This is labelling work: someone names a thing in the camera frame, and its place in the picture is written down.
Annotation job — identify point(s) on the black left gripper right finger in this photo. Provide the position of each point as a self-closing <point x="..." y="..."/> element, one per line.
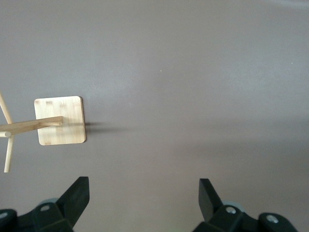
<point x="210" y="205"/>

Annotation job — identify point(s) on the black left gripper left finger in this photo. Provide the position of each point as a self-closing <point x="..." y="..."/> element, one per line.
<point x="72" y="205"/>

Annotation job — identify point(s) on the wooden mug tree stand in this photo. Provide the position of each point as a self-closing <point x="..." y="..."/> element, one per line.
<point x="60" y="108"/>

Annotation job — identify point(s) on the brown table mat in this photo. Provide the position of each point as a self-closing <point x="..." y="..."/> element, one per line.
<point x="169" y="60"/>

